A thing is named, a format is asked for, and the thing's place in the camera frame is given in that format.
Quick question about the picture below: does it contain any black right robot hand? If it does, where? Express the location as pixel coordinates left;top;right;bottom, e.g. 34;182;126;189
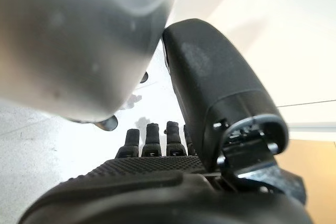
18;18;313;224

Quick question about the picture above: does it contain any clear plastic drink bottle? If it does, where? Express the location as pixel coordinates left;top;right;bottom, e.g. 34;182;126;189
0;0;184;132

